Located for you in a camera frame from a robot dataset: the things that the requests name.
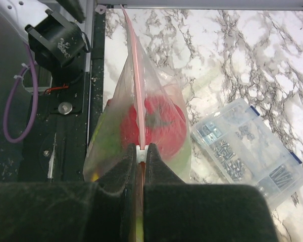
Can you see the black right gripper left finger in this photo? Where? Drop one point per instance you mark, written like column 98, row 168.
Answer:
column 72, row 211

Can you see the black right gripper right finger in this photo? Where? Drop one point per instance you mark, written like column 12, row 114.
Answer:
column 176, row 211

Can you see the green cabbage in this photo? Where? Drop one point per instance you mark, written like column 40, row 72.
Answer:
column 106, row 148

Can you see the red tomato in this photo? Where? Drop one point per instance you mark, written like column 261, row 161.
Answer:
column 165, row 126

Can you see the clear zip top bag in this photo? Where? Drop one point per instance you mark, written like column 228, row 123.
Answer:
column 139, row 79

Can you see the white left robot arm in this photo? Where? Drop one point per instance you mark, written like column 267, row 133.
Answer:
column 56, row 42

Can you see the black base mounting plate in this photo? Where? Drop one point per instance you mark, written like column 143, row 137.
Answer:
column 56, row 146

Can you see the clear plastic screw box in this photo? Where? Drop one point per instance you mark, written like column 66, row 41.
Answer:
column 243, row 150

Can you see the aluminium rail frame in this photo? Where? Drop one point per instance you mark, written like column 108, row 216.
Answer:
column 180, row 10

